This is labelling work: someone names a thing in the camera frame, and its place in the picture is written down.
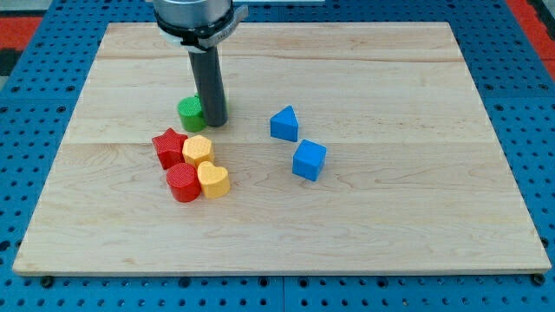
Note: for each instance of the blue triangle block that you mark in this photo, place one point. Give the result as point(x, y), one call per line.
point(284, 125)

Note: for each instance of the blue cube block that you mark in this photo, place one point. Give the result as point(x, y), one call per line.
point(309, 160)

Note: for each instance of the wooden board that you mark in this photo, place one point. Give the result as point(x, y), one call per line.
point(414, 181)

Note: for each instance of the red cylinder block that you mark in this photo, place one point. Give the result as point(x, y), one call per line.
point(183, 182)

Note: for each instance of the yellow heart block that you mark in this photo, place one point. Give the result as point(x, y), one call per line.
point(214, 180)

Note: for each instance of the yellow hexagon block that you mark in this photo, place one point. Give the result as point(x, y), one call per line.
point(197, 149)

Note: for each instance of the green cylinder block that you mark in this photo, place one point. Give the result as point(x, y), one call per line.
point(191, 114)

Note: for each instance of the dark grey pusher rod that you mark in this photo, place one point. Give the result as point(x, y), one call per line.
point(210, 88)

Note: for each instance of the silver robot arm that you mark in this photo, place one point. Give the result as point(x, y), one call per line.
point(198, 25)

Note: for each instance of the red star block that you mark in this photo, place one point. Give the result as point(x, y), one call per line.
point(168, 147)

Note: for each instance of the green block behind rod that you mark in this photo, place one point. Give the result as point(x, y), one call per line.
point(197, 95)

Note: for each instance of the blue perforated mat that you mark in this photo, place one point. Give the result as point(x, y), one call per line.
point(42, 89)

